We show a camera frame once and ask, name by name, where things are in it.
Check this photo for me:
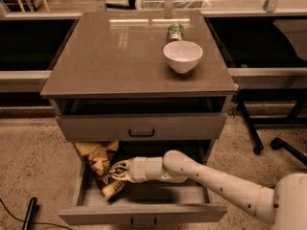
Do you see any black table leg frame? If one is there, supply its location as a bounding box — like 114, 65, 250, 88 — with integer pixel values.
238, 101, 306, 154

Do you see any black cable on floor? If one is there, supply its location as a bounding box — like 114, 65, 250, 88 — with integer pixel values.
0, 197, 75, 230

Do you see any white ceramic bowl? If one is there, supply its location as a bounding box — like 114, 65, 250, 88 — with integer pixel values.
163, 40, 203, 74

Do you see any black office chair base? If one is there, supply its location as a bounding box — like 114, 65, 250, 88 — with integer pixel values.
270, 138, 307, 166

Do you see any brown sea salt chip bag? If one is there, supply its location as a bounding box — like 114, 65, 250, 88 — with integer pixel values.
74, 141, 126, 200

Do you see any closed grey top drawer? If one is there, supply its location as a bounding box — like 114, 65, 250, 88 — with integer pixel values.
57, 114, 226, 142

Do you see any green soda can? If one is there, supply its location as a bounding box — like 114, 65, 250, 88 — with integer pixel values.
167, 23, 184, 42

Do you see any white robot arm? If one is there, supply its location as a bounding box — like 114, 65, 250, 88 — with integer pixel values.
110, 150, 307, 230

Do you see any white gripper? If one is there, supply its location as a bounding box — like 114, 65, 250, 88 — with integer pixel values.
110, 157, 163, 183

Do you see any black bar on floor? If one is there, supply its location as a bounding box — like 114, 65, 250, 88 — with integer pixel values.
21, 197, 37, 230

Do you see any open grey middle drawer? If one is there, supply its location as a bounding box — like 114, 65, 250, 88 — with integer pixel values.
58, 140, 228, 230

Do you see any grey drawer cabinet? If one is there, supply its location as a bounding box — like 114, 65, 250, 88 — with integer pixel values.
40, 10, 239, 165

